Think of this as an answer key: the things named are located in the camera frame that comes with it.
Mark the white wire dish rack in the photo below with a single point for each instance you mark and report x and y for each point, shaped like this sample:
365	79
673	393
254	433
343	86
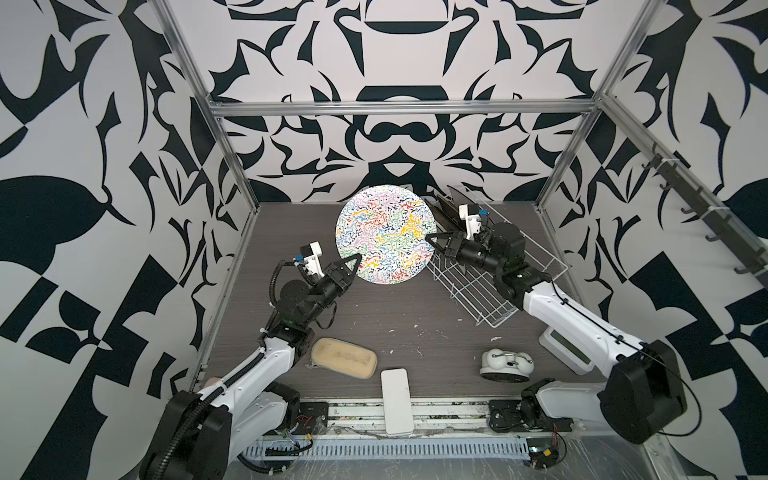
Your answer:
492	297

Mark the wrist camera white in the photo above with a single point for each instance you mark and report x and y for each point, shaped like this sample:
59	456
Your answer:
472	215
311	255

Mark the floral square plate black rim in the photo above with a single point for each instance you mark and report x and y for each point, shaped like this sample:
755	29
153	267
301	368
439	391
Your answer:
440	207

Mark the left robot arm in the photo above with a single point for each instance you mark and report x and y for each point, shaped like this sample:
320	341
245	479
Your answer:
201	433

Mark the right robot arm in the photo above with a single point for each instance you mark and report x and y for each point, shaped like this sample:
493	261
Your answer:
643	392

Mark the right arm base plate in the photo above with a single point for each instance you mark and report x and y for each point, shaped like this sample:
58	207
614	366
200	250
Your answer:
509	415

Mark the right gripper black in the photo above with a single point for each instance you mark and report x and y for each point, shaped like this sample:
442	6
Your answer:
458	245

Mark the colourful speckled round plate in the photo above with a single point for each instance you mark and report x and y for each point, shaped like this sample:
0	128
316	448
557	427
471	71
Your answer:
387	226

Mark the wall hook rail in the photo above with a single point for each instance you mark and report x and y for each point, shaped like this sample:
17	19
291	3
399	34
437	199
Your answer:
702	204

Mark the white scale with display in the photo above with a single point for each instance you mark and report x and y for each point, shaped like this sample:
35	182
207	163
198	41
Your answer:
567	353

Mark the beige sponge case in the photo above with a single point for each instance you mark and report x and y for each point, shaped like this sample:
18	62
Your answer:
344	358

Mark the white square plate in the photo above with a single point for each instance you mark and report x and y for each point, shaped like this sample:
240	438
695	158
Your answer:
429	201

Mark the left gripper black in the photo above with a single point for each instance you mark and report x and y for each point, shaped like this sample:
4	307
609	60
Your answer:
334	277

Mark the white slotted cable duct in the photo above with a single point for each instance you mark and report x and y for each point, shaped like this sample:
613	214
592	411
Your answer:
327	449

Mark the white round gadget black base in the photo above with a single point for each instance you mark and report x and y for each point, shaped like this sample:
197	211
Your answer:
506	366

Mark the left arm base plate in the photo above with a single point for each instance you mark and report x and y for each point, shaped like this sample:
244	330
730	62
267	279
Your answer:
312	418

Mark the dark glass plate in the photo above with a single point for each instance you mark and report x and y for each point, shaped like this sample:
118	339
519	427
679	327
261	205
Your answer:
458	196

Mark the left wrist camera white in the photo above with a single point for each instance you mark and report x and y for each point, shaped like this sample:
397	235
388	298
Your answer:
311	255

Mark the white rectangular box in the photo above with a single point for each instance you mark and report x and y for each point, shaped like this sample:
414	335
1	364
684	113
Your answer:
397	406

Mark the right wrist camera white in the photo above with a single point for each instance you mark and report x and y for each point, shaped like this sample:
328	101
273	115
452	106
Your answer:
472	215

